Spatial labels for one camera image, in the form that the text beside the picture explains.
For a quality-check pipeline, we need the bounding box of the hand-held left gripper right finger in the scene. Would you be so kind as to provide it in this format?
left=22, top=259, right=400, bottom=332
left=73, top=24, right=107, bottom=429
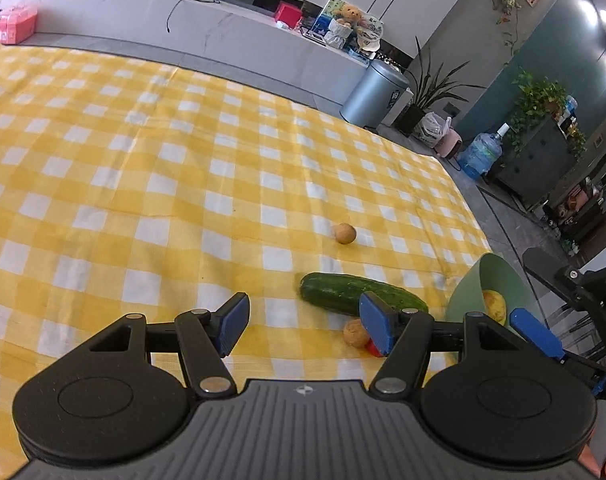
left=359, top=291, right=518, bottom=397

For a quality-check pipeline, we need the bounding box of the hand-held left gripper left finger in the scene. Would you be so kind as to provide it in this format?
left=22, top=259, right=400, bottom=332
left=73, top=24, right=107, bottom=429
left=88, top=291, right=251, bottom=397

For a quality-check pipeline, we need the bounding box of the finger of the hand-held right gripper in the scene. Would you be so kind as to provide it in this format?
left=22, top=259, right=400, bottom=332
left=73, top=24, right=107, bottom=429
left=522, top=248, right=584, bottom=311
left=509, top=308, right=606, bottom=396

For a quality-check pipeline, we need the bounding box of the yellow pear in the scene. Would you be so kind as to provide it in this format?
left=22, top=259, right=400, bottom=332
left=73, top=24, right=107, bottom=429
left=483, top=290, right=508, bottom=328

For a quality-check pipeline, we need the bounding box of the green colander bowl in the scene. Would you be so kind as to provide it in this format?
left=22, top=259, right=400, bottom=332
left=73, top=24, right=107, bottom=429
left=444, top=253, right=546, bottom=361

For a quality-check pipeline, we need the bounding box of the green cucumber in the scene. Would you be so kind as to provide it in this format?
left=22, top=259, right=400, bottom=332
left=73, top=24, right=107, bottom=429
left=299, top=272, right=430, bottom=317

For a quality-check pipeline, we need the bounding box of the cluttered toy shelf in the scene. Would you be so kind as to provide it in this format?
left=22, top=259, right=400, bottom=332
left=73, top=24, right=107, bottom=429
left=543, top=175, right=606, bottom=256

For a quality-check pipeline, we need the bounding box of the grey cabinet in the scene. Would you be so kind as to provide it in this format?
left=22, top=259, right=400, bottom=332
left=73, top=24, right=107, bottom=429
left=488, top=117, right=578, bottom=208

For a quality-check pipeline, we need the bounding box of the blue water jug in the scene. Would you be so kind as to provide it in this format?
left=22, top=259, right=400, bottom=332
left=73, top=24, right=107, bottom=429
left=460, top=123, right=511, bottom=181

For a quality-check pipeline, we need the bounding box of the small green plant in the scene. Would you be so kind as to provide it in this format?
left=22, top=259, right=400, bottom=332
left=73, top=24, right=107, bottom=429
left=568, top=125, right=588, bottom=158

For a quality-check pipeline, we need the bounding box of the cluster of bottles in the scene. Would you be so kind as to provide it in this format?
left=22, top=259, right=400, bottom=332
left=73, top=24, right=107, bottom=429
left=555, top=95, right=580, bottom=128

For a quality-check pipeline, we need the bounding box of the trailing green plant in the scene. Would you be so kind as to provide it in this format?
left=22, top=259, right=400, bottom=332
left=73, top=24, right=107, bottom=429
left=508, top=71, right=568, bottom=156

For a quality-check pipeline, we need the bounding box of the white plastic bag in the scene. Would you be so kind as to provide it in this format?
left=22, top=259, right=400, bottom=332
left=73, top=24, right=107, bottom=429
left=414, top=112, right=454, bottom=148

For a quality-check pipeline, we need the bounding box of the yellow checked tablecloth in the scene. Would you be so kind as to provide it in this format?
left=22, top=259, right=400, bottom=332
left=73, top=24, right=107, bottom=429
left=0, top=42, right=494, bottom=466

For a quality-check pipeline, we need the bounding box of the long-leaved potted plant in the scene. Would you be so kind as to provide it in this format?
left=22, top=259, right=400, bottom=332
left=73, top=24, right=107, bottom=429
left=395, top=35, right=486, bottom=136

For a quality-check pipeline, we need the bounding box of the grey trash can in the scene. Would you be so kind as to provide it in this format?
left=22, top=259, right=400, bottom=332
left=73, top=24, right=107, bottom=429
left=341, top=58, right=410, bottom=130

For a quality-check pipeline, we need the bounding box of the hanging vine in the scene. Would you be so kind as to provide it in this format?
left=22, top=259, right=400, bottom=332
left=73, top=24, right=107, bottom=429
left=485, top=0, right=526, bottom=68

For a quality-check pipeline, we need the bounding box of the white marble console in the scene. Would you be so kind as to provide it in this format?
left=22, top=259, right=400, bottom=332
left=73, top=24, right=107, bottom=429
left=0, top=0, right=414, bottom=111

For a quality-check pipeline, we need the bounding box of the white paper bag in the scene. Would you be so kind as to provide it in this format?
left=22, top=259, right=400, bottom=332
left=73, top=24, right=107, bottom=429
left=324, top=19, right=354, bottom=50

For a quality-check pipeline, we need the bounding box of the colourful printed box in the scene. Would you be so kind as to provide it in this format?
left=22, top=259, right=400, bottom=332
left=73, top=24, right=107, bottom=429
left=319, top=0, right=384, bottom=43

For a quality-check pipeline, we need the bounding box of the red box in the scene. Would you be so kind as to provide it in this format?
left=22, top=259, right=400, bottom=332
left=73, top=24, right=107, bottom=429
left=274, top=1, right=304, bottom=23

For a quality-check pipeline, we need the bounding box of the pink storage box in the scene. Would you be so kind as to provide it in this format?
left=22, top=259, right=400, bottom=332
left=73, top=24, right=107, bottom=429
left=0, top=6, right=38, bottom=44

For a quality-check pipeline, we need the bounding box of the black cable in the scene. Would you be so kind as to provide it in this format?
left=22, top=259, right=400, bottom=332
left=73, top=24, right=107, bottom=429
left=165, top=0, right=218, bottom=33

